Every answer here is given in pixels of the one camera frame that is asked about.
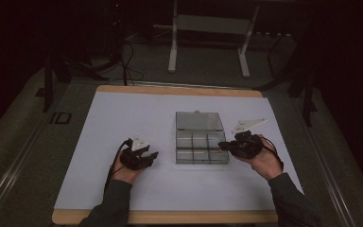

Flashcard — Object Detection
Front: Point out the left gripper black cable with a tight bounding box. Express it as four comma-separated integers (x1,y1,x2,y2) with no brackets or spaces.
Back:
103,137,133,194

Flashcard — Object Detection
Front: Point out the white table mat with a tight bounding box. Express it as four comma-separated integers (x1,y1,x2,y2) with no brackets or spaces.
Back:
53,91,304,212

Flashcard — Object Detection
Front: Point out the black floor bracket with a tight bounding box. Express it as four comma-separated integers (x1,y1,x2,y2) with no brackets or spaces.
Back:
49,111,73,125

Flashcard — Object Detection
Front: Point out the person's right hand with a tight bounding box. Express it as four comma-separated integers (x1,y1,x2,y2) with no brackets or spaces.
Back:
233,134,285,182

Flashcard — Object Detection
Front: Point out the black floor cable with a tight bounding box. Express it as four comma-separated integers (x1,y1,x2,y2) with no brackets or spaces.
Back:
120,40,146,87

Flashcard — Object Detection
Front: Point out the white metal stand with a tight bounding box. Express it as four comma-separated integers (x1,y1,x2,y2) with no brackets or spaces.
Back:
153,0,261,79

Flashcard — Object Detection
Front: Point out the clear plastic compartment box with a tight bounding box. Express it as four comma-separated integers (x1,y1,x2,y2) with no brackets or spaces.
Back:
174,110,231,166

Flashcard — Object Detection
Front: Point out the metal floor rail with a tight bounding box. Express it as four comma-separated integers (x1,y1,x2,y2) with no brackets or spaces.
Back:
291,97,357,227
0,119,55,225

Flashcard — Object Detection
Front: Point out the black angled stand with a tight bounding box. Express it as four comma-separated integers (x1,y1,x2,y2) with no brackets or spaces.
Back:
252,18,319,128

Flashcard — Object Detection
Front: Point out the black pole stand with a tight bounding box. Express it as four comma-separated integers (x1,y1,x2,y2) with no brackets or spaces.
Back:
106,0,130,87

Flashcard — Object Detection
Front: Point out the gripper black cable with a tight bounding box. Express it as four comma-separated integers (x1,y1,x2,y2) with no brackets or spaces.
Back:
257,135,285,172
103,137,133,194

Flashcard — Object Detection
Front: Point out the black tripod stand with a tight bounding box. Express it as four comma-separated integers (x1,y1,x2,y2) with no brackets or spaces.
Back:
42,0,110,114

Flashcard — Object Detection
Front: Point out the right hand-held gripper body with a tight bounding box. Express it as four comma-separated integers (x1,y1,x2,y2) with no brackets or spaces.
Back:
231,117,268,161

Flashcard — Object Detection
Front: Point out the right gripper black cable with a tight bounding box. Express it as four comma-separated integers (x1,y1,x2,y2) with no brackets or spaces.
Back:
257,135,285,172

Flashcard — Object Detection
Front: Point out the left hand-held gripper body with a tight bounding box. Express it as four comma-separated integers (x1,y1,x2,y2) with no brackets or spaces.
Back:
119,134,152,171

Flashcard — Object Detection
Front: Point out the person's left hand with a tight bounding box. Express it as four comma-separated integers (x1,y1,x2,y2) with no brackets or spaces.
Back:
110,154,147,185

